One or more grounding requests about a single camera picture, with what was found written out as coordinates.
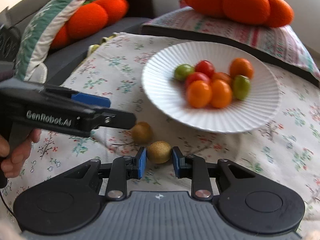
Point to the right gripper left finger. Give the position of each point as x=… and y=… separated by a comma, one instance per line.
x=121, y=170

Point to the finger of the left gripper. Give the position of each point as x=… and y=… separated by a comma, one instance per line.
x=113, y=118
x=91, y=100

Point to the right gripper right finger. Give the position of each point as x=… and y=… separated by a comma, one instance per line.
x=194, y=168

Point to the brown kiwi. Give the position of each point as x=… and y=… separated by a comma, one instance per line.
x=142, y=133
x=159, y=152

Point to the orange tomato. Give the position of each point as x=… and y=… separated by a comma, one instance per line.
x=222, y=76
x=199, y=94
x=221, y=94

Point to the green tomato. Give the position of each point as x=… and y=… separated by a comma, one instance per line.
x=182, y=71
x=241, y=87

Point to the large red tomato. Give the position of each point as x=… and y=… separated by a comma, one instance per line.
x=196, y=76

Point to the person left hand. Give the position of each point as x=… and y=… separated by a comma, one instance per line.
x=15, y=158

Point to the yellow green cloth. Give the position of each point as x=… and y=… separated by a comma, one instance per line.
x=92, y=48

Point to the green snowflake pillow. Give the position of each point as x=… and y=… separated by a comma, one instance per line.
x=39, y=34

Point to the orange cushion on sofa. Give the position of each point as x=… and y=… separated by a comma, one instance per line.
x=90, y=19

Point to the white ribbed plate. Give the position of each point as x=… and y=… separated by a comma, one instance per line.
x=211, y=106

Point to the floral tablecloth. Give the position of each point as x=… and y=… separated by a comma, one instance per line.
x=286, y=149

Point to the grey sofa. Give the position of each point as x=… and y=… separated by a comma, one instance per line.
x=61, y=62

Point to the striped patterned pillow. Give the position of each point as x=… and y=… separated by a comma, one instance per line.
x=277, y=46

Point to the orange pumpkin cushion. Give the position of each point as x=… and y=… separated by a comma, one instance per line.
x=268, y=13

